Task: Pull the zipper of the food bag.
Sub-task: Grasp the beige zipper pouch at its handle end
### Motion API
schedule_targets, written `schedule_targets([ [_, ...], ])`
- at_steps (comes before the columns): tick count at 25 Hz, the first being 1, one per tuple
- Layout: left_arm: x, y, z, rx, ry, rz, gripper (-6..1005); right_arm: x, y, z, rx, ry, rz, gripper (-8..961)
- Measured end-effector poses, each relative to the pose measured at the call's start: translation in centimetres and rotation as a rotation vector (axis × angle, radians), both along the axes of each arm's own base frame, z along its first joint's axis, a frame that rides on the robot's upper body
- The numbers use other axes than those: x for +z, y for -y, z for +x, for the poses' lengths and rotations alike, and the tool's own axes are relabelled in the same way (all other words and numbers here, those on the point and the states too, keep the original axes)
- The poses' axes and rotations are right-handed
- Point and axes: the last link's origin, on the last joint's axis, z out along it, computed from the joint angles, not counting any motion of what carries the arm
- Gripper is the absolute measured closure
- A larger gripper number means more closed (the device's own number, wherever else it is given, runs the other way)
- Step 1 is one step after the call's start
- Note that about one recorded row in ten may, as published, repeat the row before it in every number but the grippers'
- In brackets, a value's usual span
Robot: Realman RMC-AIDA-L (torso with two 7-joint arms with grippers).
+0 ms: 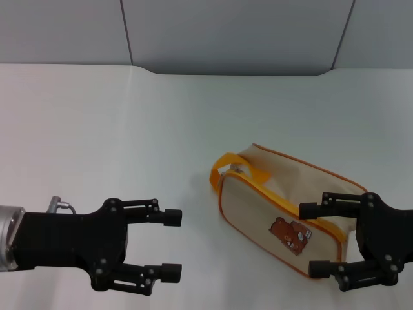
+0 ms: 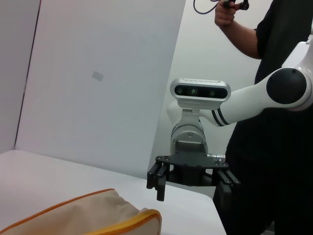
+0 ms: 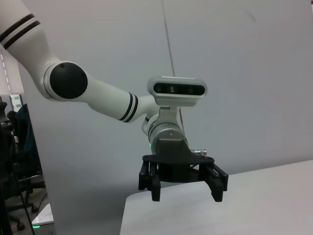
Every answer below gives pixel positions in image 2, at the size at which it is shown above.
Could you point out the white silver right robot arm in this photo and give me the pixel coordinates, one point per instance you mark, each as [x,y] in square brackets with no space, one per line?
[247,100]

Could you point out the bare person forearm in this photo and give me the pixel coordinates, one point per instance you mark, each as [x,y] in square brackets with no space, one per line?
[242,39]

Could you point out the beige orange-trimmed bear food bag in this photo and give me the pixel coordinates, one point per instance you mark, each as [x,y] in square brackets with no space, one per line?
[80,215]

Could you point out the person in black clothes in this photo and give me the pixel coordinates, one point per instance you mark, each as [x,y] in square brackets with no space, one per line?
[274,151]

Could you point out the black handheld controller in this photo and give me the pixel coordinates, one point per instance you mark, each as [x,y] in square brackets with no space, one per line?
[234,3]

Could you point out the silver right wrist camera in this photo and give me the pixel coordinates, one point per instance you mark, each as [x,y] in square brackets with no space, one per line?
[200,91]

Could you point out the person hand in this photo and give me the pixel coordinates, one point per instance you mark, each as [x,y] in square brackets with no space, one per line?
[223,16]

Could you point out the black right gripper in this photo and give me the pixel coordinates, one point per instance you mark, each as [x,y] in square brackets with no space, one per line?
[190,169]

